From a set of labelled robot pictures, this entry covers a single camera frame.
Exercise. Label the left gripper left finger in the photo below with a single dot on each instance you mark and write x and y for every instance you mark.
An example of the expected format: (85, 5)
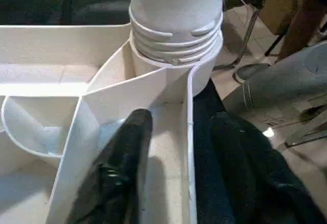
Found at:
(120, 173)

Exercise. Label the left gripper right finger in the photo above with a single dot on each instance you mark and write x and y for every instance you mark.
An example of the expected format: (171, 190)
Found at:
(255, 183)

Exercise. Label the white plastic table top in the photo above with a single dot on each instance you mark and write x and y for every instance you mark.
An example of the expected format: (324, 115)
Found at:
(38, 45)

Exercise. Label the white plastic table leg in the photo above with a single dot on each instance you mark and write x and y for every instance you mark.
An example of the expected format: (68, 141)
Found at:
(173, 4)

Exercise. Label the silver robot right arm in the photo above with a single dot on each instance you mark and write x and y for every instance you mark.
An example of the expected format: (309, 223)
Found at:
(281, 86)

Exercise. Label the black stand leg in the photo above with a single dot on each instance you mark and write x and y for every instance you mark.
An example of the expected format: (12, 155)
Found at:
(277, 41)

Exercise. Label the brown cardboard box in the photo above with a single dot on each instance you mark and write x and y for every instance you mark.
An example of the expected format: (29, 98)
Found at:
(278, 4)

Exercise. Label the chrome tube frame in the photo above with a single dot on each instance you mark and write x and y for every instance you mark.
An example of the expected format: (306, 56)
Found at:
(249, 31)

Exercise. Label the brown wooden post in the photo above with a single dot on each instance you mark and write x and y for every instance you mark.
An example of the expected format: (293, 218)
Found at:
(306, 17)

